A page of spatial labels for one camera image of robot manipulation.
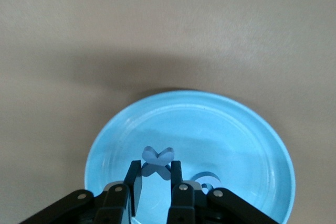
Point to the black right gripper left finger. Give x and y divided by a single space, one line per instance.
115 203

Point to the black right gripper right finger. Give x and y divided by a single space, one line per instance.
183 203

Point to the blue foam letter c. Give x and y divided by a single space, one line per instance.
207 177

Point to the blue foam letter x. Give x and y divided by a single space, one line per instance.
157 159

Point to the blue plate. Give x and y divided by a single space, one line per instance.
210 134

